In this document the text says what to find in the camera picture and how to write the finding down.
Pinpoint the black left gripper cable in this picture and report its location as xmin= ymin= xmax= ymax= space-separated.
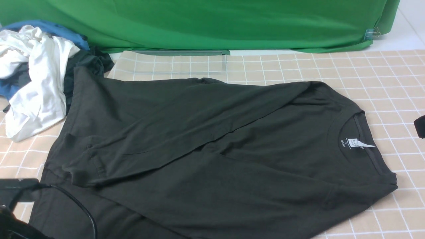
xmin=7 ymin=183 xmax=98 ymax=239

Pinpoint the white crumpled garment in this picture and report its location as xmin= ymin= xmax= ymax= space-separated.
xmin=1 ymin=25 xmax=80 ymax=142

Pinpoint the dark gray long-sleeved shirt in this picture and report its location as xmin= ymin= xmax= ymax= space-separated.
xmin=41 ymin=67 xmax=398 ymax=239

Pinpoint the blue crumpled garment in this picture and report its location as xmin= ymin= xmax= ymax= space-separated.
xmin=1 ymin=20 xmax=90 ymax=100

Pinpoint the green backdrop cloth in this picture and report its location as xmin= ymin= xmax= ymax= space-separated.
xmin=0 ymin=0 xmax=400 ymax=53

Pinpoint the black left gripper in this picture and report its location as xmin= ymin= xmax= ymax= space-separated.
xmin=0 ymin=179 xmax=53 ymax=239

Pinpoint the dark teal crumpled garment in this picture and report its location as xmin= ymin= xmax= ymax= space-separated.
xmin=0 ymin=47 xmax=114 ymax=113

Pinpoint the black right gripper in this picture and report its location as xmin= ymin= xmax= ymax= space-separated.
xmin=413 ymin=115 xmax=425 ymax=139

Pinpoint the peach grid tablecloth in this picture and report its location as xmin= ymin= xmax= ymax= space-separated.
xmin=0 ymin=50 xmax=425 ymax=239

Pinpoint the metal binder clip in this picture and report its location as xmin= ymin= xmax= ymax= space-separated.
xmin=363 ymin=27 xmax=381 ymax=41

